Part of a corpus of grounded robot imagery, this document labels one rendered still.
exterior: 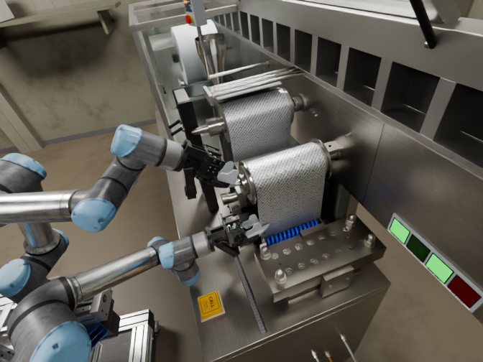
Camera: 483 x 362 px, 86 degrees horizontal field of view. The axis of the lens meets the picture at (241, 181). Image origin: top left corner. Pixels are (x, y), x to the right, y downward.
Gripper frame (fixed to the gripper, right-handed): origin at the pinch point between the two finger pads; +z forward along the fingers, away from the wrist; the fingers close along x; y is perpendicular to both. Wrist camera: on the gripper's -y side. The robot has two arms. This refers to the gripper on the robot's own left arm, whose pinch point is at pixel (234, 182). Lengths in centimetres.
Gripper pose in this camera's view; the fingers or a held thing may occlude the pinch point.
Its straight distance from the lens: 80.0
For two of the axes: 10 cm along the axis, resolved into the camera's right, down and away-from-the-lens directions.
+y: 5.1, -7.7, -3.9
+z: 8.0, 2.5, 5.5
